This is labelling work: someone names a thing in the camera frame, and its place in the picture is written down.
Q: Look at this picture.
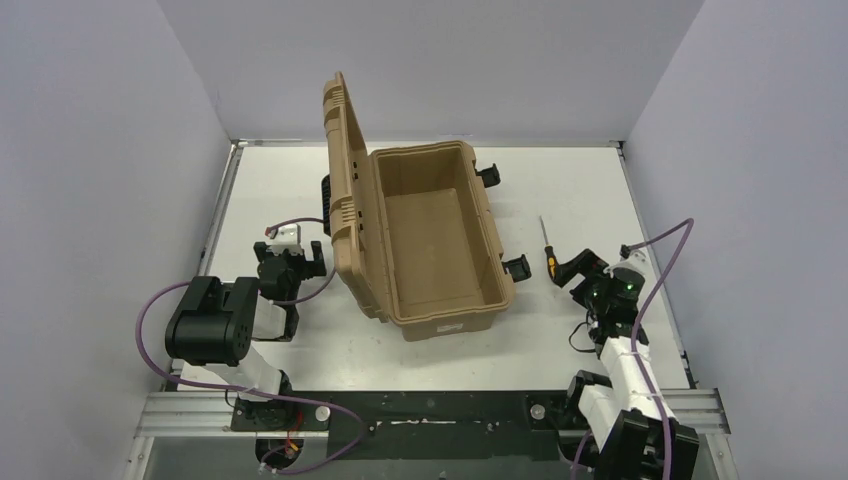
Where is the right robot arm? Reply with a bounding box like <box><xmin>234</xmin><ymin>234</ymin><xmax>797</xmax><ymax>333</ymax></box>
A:
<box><xmin>544</xmin><ymin>246</ymin><xmax>700</xmax><ymax>479</ymax></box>

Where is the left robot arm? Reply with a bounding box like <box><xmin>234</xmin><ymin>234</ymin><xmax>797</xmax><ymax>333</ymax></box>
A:
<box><xmin>164</xmin><ymin>241</ymin><xmax>327</xmax><ymax>431</ymax></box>

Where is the tan plastic storage bin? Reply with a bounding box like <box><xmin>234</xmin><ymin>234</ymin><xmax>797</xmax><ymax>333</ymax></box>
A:
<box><xmin>322</xmin><ymin>73</ymin><xmax>531</xmax><ymax>342</ymax></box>

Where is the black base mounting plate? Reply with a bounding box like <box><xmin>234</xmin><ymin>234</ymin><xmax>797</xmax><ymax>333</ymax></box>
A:
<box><xmin>230</xmin><ymin>390</ymin><xmax>588</xmax><ymax>461</ymax></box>

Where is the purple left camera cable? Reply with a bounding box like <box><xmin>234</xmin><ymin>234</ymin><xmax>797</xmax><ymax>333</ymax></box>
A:
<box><xmin>266</xmin><ymin>217</ymin><xmax>338</xmax><ymax>307</ymax></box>

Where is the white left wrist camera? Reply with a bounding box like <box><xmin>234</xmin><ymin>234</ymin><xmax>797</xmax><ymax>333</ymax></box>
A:
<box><xmin>266</xmin><ymin>224</ymin><xmax>303</xmax><ymax>255</ymax></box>

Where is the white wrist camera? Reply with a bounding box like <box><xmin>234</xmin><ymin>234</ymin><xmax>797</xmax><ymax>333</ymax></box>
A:
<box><xmin>266</xmin><ymin>224</ymin><xmax>303</xmax><ymax>255</ymax></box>
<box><xmin>607</xmin><ymin>245</ymin><xmax>650</xmax><ymax>296</ymax></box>

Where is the orange black handled screwdriver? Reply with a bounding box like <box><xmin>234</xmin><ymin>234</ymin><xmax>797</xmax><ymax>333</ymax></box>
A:
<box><xmin>539</xmin><ymin>216</ymin><xmax>558</xmax><ymax>281</ymax></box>

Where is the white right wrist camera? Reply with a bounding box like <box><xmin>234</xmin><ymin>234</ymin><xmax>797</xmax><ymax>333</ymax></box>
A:
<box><xmin>607</xmin><ymin>245</ymin><xmax>650</xmax><ymax>296</ymax></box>

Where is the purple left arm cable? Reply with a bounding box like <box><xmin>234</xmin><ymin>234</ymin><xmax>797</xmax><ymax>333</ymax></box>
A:
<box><xmin>135</xmin><ymin>280</ymin><xmax>367</xmax><ymax>477</ymax></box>

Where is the aluminium frame rail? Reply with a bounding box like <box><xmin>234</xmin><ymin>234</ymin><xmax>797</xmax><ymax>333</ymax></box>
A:
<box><xmin>134</xmin><ymin>389</ymin><xmax>731</xmax><ymax>438</ymax></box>

